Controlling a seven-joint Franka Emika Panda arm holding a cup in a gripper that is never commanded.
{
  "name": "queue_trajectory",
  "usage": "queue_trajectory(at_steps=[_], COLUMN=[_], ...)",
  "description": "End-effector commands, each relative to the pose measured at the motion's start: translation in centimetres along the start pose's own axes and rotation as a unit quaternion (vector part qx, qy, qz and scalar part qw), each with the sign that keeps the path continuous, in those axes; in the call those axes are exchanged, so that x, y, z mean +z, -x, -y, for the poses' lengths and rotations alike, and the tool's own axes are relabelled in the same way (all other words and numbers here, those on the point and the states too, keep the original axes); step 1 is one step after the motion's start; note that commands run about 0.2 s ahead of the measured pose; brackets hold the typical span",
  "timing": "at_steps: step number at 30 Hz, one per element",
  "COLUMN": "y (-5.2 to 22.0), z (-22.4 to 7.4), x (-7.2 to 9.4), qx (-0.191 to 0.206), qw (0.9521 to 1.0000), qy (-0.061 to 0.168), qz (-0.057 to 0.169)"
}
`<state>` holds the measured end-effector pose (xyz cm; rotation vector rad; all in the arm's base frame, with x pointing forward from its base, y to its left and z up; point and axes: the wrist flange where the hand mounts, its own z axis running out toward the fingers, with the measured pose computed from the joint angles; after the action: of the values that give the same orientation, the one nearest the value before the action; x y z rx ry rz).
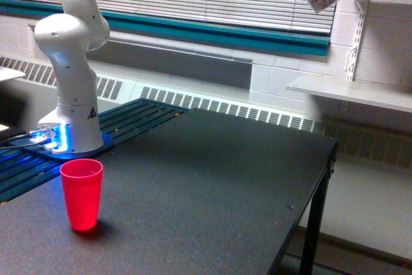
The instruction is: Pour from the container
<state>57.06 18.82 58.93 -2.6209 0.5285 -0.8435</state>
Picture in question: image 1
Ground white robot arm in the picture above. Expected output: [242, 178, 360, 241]
[34, 0, 110, 158]

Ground teal window sill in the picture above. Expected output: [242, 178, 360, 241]
[0, 0, 332, 57]

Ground white baseboard radiator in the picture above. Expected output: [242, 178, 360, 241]
[0, 55, 412, 168]

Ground black table leg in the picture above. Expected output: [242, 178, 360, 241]
[299, 146, 337, 274]

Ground red plastic cup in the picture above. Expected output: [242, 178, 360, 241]
[60, 158, 103, 232]

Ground white object at left edge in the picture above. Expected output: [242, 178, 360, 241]
[0, 66, 25, 82]

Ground blue slatted mounting rails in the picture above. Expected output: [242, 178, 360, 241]
[1, 99, 188, 203]

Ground white shelf bracket rail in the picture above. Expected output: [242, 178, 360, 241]
[345, 0, 368, 81]

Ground lower white wall shelf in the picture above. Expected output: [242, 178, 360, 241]
[286, 75, 411, 113]

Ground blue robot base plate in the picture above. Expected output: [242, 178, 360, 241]
[21, 132, 113, 162]

